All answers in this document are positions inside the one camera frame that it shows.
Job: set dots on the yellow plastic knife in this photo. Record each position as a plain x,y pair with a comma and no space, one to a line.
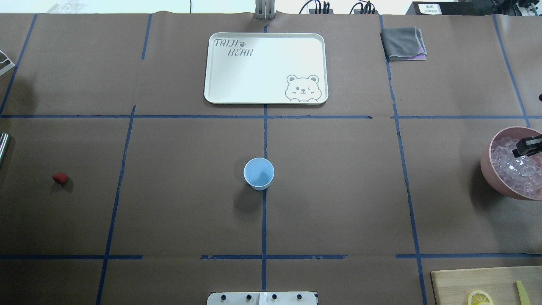
522,294

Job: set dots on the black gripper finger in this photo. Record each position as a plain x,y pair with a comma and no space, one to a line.
528,146

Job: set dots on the red strawberry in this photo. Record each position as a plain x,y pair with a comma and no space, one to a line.
60,178

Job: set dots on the light blue plastic cup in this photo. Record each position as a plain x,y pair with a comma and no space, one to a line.
259,173

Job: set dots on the steel muddler rod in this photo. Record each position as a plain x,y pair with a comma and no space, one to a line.
4,141

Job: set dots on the grey folded cloth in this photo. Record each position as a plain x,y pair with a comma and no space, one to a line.
404,44

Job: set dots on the pink bowl of ice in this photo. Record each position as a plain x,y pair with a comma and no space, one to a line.
516,177

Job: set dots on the wooden cutting board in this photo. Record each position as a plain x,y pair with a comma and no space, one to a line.
452,287

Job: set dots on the aluminium frame post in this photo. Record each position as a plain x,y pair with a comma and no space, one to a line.
265,10

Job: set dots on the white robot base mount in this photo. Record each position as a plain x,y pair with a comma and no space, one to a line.
264,298

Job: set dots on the white bear serving tray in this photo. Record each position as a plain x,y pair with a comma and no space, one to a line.
266,68

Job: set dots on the lemon slices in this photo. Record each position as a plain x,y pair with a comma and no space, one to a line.
479,297

